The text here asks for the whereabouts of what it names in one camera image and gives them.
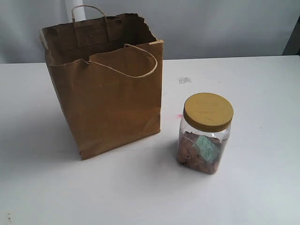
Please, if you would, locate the brown paper bag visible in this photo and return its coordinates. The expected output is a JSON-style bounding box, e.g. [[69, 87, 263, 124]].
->
[[40, 13, 164, 160]]

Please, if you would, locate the clear jar with yellow lid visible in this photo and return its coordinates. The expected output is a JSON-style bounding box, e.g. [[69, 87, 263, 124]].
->
[[177, 93, 234, 174]]

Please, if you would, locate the clear plastic scrap on table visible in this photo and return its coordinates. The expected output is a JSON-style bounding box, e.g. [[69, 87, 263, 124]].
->
[[179, 77, 192, 84]]

